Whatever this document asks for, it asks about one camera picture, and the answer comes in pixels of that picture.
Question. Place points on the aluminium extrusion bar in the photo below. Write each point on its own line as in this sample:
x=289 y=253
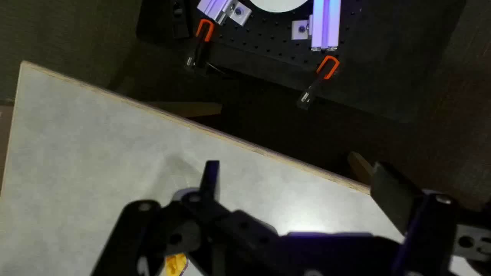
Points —
x=215 y=6
x=326 y=25

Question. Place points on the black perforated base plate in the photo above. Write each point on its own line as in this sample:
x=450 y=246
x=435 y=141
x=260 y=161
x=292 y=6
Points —
x=389 y=55

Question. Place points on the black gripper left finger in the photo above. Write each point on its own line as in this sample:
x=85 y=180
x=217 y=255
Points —
x=169 y=230

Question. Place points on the silver corner bracket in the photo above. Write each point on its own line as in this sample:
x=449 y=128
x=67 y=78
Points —
x=301 y=29
x=240 y=14

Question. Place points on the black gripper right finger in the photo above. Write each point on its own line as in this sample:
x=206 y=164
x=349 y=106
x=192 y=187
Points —
x=430 y=230

